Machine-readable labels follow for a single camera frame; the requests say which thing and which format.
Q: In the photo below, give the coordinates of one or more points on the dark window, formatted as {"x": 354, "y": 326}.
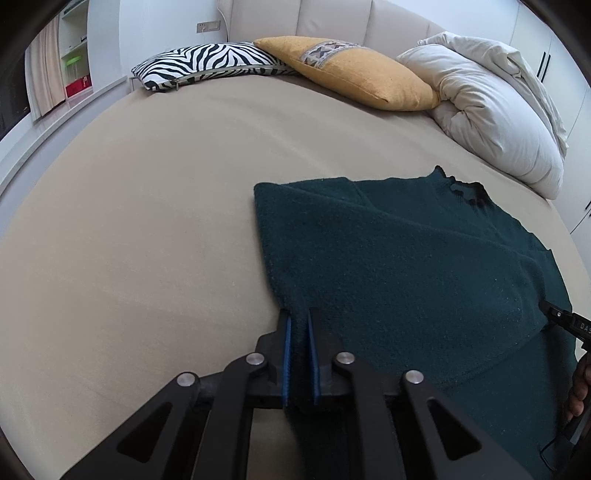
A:
{"x": 14, "y": 97}

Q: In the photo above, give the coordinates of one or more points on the beige curtain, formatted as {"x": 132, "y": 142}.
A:
{"x": 46, "y": 69}

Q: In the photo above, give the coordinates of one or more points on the white window ledge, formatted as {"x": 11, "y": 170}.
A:
{"x": 55, "y": 134}

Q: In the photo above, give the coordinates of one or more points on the bed with beige sheet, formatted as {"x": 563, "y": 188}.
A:
{"x": 138, "y": 230}

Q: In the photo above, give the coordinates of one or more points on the zebra print pillow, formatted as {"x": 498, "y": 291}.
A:
{"x": 207, "y": 62}

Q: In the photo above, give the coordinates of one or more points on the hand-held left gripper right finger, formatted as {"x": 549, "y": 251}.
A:
{"x": 314, "y": 360}

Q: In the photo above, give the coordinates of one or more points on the white folded duvet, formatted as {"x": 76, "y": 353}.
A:
{"x": 489, "y": 110}

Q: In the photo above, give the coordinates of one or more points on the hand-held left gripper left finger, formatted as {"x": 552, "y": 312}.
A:
{"x": 286, "y": 360}

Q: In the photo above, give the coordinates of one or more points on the wall socket plate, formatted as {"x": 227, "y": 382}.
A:
{"x": 208, "y": 26}

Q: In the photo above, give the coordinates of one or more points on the red box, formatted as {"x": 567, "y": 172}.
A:
{"x": 78, "y": 87}

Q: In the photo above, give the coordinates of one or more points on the yellow pillow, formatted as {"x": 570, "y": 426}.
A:
{"x": 360, "y": 74}

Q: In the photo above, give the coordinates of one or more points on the green container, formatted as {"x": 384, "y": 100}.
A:
{"x": 74, "y": 59}

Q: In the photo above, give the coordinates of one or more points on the person's right hand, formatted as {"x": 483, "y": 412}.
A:
{"x": 581, "y": 387}

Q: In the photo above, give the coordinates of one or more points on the dark green sweater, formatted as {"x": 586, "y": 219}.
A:
{"x": 392, "y": 254}

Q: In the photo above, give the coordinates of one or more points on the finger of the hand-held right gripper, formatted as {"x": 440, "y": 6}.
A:
{"x": 556, "y": 314}

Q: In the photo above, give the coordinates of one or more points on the beige padded headboard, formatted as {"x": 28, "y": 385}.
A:
{"x": 332, "y": 21}

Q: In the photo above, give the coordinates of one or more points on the white wall shelf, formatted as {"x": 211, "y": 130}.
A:
{"x": 76, "y": 37}

